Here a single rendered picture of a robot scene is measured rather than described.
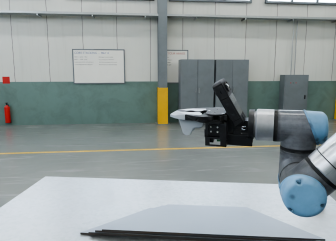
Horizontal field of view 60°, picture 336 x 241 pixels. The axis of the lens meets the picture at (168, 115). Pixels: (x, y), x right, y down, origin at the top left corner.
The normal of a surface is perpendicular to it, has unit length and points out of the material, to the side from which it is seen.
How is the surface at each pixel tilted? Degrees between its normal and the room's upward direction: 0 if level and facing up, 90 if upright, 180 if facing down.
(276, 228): 0
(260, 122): 70
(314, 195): 90
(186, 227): 0
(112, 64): 90
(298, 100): 90
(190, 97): 90
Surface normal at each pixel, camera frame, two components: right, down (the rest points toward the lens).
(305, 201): -0.34, 0.14
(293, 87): 0.11, 0.15
